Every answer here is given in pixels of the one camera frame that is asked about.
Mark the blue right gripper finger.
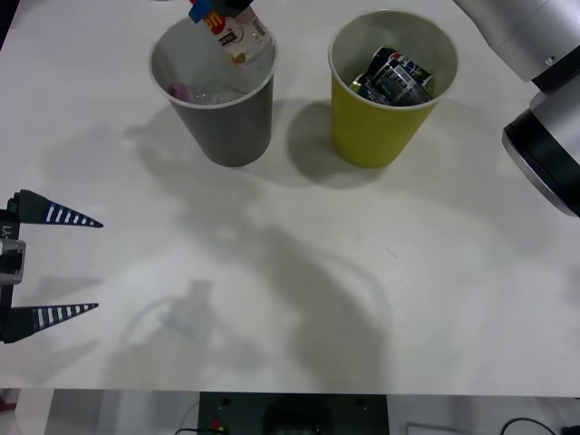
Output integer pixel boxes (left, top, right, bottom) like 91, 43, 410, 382
213, 0, 254, 17
188, 0, 215, 24

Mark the black and blue can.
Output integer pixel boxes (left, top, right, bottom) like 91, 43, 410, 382
365, 43, 437, 106

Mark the clear bottle with pink cap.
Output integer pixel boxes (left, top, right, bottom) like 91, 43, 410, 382
168, 81, 248, 106

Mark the dark can with green print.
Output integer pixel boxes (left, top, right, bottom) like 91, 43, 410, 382
349, 72, 378, 100

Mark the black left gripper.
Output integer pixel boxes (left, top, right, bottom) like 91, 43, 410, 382
0, 189, 104, 345

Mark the yellow-green plastic bin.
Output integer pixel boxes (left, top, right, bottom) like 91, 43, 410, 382
327, 8, 459, 169

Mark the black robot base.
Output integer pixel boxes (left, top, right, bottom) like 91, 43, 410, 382
198, 391, 390, 435

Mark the grey plastic bin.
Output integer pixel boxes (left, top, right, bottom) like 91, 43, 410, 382
148, 16, 278, 168

